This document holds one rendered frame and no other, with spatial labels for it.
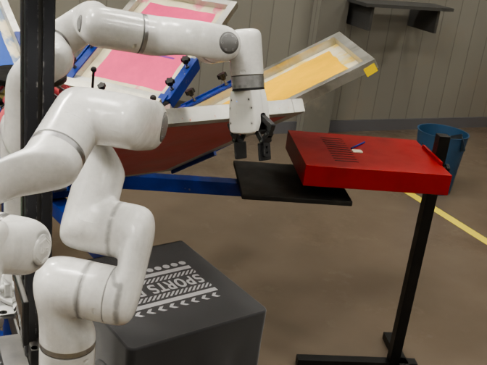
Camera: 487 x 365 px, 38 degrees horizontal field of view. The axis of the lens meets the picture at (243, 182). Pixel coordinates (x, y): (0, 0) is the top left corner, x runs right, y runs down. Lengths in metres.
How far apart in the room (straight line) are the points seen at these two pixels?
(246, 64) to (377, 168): 1.40
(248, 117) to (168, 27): 0.27
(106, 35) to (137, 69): 2.11
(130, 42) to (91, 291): 0.58
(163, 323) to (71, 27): 0.83
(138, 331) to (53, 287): 0.77
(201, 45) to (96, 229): 0.51
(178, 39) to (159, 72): 2.05
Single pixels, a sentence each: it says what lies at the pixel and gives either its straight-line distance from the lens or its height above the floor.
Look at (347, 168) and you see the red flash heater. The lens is 2.84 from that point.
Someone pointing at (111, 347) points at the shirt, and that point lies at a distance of 1.95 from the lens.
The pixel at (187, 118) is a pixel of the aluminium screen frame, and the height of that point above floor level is 1.54.
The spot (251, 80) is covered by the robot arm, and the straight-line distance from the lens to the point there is 1.59.
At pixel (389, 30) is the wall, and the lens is 7.37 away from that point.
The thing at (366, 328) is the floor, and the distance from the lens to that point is 3.92.
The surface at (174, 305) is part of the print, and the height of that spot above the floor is 0.95.
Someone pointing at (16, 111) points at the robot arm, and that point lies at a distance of 1.51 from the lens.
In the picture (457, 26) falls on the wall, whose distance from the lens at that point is 7.91.
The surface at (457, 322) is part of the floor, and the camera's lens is 4.20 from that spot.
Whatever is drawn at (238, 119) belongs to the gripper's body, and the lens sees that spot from 1.62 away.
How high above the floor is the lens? 2.02
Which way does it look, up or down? 21 degrees down
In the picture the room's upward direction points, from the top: 7 degrees clockwise
